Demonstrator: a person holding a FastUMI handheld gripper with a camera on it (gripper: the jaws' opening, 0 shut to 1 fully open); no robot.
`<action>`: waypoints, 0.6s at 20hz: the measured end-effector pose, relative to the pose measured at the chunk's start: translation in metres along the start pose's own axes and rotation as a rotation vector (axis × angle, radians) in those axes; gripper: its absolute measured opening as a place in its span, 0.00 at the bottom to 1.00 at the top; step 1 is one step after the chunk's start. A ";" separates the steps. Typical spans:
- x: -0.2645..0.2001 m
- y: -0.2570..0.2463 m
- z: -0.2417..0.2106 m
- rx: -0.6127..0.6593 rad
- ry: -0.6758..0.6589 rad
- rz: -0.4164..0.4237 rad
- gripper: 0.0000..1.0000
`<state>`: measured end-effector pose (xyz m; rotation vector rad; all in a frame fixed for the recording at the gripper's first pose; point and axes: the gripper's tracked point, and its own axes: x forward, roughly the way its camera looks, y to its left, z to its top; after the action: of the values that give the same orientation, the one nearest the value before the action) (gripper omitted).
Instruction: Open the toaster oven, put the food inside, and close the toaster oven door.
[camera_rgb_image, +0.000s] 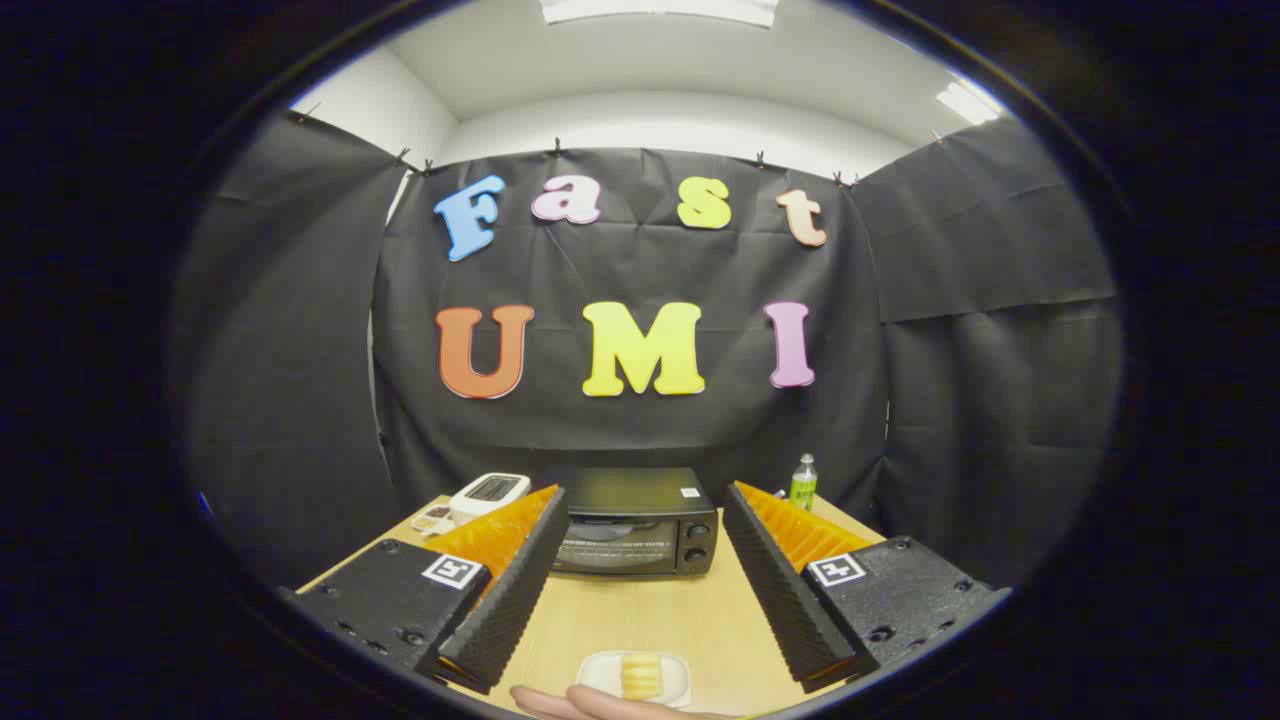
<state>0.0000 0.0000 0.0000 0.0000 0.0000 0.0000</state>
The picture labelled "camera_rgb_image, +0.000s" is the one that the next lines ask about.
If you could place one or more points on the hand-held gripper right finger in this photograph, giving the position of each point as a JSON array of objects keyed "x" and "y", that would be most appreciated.
[{"x": 780, "y": 590}]

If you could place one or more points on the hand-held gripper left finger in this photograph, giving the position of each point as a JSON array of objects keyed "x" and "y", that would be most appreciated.
[{"x": 510, "y": 590}]

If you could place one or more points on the yellow sliced bread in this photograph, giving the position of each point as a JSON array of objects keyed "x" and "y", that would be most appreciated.
[{"x": 641, "y": 676}]

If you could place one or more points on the black toaster oven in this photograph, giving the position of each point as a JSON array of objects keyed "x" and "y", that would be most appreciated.
[{"x": 640, "y": 492}]

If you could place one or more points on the white toaster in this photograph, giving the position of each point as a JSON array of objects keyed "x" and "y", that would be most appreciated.
[{"x": 487, "y": 492}]

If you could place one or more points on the green drink bottle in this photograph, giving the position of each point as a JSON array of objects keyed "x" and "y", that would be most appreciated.
[{"x": 803, "y": 488}]

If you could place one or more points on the small snack packet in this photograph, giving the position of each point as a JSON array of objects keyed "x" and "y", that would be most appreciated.
[{"x": 432, "y": 519}]

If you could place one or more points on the white plate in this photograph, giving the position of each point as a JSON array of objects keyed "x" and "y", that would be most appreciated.
[{"x": 600, "y": 672}]

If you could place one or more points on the small ceiling light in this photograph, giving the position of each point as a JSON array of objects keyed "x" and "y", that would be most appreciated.
[{"x": 968, "y": 103}]

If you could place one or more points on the long ceiling light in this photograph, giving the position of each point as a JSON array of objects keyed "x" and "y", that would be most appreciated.
[{"x": 660, "y": 10}]

